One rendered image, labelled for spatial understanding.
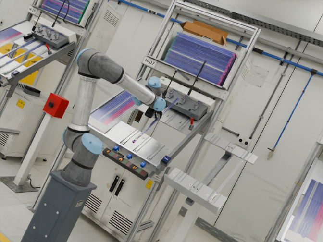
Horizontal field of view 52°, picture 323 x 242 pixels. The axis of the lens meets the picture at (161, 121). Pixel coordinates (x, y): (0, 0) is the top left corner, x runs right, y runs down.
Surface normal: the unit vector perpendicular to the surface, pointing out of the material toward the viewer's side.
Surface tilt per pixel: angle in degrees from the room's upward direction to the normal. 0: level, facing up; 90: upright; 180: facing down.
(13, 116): 90
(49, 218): 90
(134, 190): 90
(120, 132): 43
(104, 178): 90
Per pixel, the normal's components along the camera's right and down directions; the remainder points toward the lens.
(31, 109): 0.81, 0.43
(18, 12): -0.37, -0.14
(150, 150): 0.07, -0.75
